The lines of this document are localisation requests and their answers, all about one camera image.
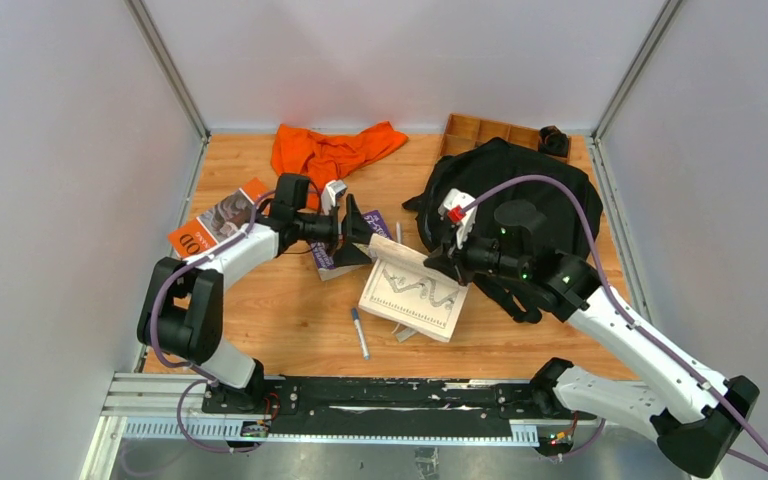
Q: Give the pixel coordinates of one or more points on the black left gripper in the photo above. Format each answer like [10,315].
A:
[342,229]

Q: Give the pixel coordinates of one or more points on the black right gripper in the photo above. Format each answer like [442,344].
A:
[439,257]

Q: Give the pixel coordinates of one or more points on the green treehouse paperback book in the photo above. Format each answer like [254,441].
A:
[401,289]

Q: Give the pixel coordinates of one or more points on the black student backpack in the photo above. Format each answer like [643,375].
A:
[553,206]

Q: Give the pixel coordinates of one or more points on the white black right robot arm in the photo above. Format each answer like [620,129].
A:
[693,413]

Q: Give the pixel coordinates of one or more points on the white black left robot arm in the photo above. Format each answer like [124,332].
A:
[183,314]

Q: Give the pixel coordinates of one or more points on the orange cloth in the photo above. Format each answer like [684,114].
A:
[324,158]

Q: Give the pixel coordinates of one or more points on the wooden compartment tray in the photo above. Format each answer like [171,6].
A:
[463,133]

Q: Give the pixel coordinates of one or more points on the orange cover book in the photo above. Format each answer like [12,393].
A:
[218,223]

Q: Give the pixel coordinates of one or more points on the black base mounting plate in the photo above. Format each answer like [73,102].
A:
[367,407]

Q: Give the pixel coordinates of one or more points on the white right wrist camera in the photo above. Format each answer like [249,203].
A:
[459,209]

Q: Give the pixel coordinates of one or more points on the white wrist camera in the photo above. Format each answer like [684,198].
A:
[331,193]
[459,209]

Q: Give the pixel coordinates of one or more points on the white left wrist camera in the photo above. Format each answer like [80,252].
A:
[331,193]

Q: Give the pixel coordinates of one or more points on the aluminium frame rail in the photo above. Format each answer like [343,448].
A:
[176,426]

